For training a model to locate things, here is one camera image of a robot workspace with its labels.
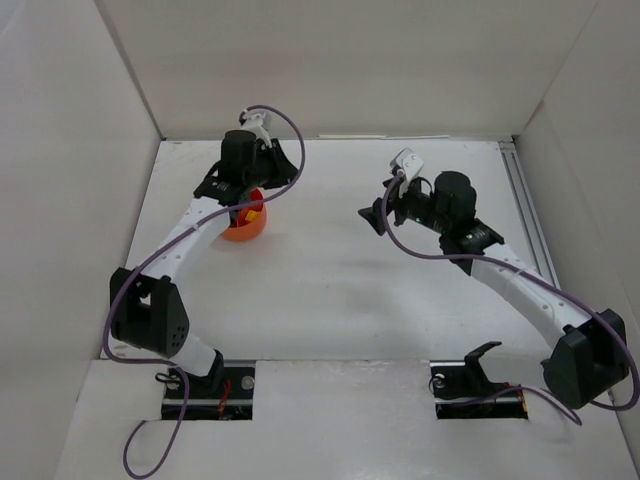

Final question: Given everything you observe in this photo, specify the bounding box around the orange round divided container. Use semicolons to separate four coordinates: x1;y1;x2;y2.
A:
222;189;267;243

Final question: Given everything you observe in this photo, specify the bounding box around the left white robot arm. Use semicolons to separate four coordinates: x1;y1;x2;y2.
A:
106;129;300;391

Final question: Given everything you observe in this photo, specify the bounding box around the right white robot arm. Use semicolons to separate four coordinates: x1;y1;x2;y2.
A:
358;171;639;411

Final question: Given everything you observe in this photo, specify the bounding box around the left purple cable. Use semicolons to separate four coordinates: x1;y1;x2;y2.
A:
102;104;306;477

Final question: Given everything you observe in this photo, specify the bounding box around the purple cable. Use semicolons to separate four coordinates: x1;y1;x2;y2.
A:
382;172;640;425
102;104;306;477

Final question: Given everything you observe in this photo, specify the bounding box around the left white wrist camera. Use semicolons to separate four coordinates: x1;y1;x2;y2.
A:
241;110;272;145

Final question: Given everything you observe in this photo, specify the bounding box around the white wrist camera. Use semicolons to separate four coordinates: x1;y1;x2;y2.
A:
241;110;272;145
390;148;424;184

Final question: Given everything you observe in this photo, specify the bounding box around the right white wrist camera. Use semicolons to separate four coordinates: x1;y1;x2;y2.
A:
390;148;424;184

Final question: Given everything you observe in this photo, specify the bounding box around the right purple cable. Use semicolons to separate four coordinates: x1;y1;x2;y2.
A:
382;172;640;425

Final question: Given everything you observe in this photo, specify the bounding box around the aluminium rail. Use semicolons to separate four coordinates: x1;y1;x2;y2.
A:
498;140;560;287

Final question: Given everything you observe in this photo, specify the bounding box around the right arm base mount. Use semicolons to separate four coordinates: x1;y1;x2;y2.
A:
428;360;528;420

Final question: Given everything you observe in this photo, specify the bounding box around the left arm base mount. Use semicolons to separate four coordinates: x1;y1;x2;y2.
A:
155;360;256;421

